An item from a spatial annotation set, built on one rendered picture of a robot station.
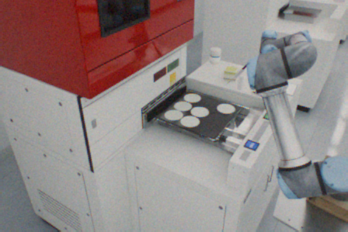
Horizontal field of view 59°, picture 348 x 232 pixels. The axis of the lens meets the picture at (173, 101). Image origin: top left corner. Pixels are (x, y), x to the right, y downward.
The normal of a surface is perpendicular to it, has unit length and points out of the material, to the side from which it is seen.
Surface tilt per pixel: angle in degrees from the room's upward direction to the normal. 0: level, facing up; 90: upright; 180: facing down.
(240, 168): 90
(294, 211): 0
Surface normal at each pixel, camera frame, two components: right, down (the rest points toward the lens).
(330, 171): -0.33, -0.37
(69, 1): -0.54, 0.44
